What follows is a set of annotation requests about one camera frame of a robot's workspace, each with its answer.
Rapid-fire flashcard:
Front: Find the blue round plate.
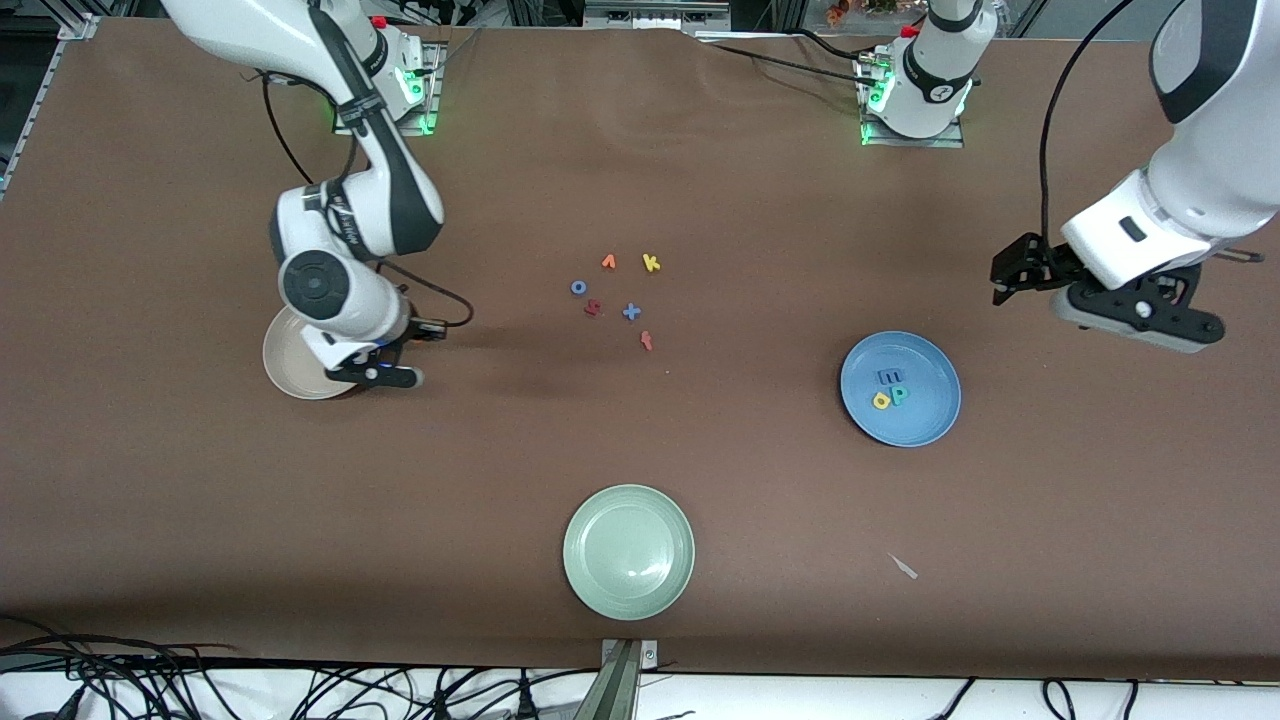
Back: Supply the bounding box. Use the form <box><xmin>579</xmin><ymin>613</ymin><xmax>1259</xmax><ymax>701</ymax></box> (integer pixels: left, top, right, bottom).
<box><xmin>839</xmin><ymin>331</ymin><xmax>963</xmax><ymax>448</ymax></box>

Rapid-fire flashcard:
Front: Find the black cable on table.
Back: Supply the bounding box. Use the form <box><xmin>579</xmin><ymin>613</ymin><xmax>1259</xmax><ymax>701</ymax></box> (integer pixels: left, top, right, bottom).
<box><xmin>695</xmin><ymin>28</ymin><xmax>886</xmax><ymax>89</ymax></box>

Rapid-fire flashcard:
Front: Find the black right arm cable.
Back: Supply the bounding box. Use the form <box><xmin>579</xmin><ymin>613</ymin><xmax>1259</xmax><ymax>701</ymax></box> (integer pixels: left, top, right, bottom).
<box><xmin>260</xmin><ymin>75</ymin><xmax>474</xmax><ymax>329</ymax></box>

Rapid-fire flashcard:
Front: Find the aluminium frame rail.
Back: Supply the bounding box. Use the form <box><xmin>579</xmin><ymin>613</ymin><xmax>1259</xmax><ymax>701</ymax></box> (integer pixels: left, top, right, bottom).
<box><xmin>0</xmin><ymin>0</ymin><xmax>101</xmax><ymax>196</ymax></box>

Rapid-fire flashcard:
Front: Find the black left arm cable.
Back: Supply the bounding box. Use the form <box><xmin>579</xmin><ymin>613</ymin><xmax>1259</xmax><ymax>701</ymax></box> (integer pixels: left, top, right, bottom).
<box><xmin>1038</xmin><ymin>0</ymin><xmax>1146</xmax><ymax>246</ymax></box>

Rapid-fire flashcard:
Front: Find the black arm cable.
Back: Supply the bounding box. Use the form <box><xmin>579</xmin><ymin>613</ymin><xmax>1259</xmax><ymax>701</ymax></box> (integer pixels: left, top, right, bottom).
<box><xmin>1038</xmin><ymin>0</ymin><xmax>1146</xmax><ymax>246</ymax></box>
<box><xmin>260</xmin><ymin>75</ymin><xmax>474</xmax><ymax>329</ymax></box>

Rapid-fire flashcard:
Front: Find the green round plate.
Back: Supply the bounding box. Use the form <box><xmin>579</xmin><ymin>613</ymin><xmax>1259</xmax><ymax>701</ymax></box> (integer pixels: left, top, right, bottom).
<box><xmin>562</xmin><ymin>484</ymin><xmax>696</xmax><ymax>622</ymax></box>

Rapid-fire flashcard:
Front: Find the aluminium frame fixture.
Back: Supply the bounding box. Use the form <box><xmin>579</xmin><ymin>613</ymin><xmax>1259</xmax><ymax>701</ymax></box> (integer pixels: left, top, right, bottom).
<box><xmin>583</xmin><ymin>0</ymin><xmax>733</xmax><ymax>33</ymax></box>

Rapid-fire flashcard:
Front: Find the black floor cable tangle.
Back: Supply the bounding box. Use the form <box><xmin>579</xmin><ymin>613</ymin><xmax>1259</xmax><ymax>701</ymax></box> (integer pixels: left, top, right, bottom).
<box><xmin>0</xmin><ymin>618</ymin><xmax>601</xmax><ymax>720</ymax></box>

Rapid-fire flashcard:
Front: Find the aluminium profile post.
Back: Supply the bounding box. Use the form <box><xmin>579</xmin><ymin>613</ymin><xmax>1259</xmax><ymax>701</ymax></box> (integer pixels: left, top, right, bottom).
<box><xmin>574</xmin><ymin>639</ymin><xmax>659</xmax><ymax>720</ymax></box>

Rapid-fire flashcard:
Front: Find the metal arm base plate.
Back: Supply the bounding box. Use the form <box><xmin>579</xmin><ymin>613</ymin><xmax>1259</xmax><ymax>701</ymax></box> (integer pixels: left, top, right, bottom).
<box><xmin>333</xmin><ymin>42</ymin><xmax>442</xmax><ymax>138</ymax></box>
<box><xmin>858</xmin><ymin>55</ymin><xmax>967</xmax><ymax>150</ymax></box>

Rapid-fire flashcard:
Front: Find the beige round plate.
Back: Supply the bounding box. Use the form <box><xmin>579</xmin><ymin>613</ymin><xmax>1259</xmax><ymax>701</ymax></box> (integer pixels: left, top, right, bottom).
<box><xmin>262</xmin><ymin>305</ymin><xmax>366</xmax><ymax>401</ymax></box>

